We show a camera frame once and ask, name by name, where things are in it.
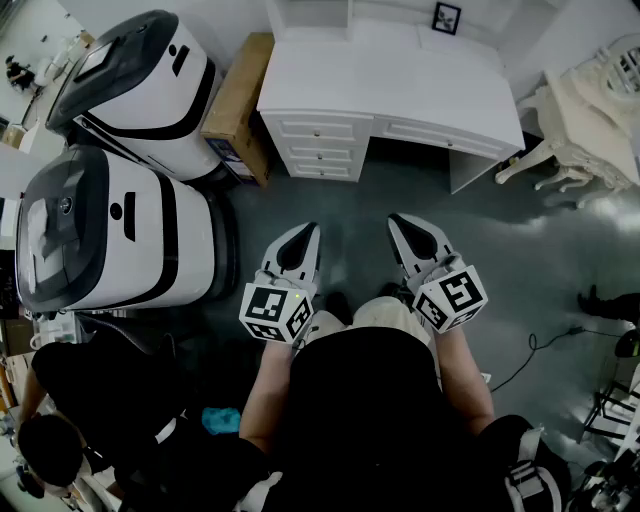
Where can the person's left forearm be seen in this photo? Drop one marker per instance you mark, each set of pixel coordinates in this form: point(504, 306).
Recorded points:
point(265, 390)

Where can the person's beige shorts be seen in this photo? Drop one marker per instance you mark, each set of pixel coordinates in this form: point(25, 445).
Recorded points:
point(380, 312)

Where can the person's right forearm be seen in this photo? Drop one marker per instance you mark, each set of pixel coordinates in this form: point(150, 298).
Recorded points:
point(465, 375)

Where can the white black delivery robot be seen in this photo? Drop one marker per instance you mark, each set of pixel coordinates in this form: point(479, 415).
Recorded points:
point(150, 90)
point(190, 240)

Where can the brown cardboard box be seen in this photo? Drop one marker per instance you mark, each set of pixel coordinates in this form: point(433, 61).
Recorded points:
point(235, 100)

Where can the black picture frame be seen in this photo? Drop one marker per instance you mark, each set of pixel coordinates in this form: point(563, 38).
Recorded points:
point(446, 18)

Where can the white desk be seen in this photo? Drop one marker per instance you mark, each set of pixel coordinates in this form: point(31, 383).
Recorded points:
point(380, 75)

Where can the person's left black shoe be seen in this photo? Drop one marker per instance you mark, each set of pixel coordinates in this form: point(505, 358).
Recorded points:
point(340, 307)

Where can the white shelf hutch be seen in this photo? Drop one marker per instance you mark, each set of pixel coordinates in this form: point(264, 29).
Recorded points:
point(310, 15)

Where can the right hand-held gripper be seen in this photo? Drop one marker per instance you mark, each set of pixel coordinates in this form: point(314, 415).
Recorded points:
point(450, 300)

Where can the blue cloth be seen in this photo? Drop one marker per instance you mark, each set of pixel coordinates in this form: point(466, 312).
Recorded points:
point(220, 420)

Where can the person's black shirt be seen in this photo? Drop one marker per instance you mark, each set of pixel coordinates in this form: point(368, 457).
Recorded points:
point(370, 425)

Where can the wide white desk drawer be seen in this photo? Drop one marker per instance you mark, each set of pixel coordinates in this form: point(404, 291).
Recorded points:
point(425, 134)

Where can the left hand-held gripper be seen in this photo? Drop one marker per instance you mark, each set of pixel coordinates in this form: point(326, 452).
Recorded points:
point(275, 310)

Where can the person's black shoe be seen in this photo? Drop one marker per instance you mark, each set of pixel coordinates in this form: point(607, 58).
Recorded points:
point(340, 307)
point(392, 292)

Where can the person's right black shoe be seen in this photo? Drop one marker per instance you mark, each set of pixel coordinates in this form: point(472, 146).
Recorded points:
point(392, 292)

